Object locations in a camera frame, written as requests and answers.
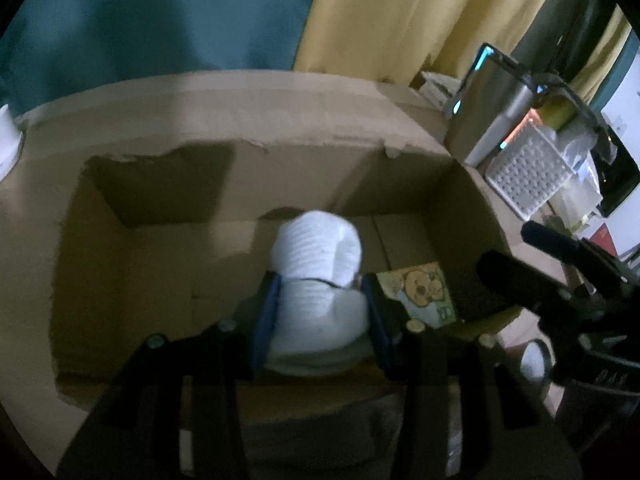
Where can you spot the clear plastic bag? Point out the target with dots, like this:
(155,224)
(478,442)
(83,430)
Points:
(578,197)

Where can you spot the white sock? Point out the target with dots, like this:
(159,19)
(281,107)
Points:
(322,318)

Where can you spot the yellow curtain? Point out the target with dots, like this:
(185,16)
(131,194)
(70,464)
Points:
(394,40)

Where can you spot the cartoon tissue pack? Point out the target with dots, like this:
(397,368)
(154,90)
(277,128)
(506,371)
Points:
(422,291)

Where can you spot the white desk lamp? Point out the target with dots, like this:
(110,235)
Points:
(11,142)

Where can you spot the teal curtain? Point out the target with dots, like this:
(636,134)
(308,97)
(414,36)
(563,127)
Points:
(55,48)

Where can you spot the red box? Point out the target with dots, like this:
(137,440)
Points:
(603,239)

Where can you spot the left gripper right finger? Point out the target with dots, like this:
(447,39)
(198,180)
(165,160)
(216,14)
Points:
(387,317)

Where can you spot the dark grey cloth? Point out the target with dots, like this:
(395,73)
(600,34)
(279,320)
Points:
(551,86)

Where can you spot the steel travel mug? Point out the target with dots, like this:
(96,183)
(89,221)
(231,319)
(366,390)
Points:
(494,96)

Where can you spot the brown cardboard box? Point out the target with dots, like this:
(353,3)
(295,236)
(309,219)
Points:
(151,206)

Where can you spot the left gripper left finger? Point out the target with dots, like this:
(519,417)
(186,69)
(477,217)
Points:
(257,317)

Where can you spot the white plastic basket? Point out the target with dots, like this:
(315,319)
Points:
(528,170)

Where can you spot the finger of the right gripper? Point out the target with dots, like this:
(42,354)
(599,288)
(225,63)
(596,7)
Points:
(500,282)
(589,259)

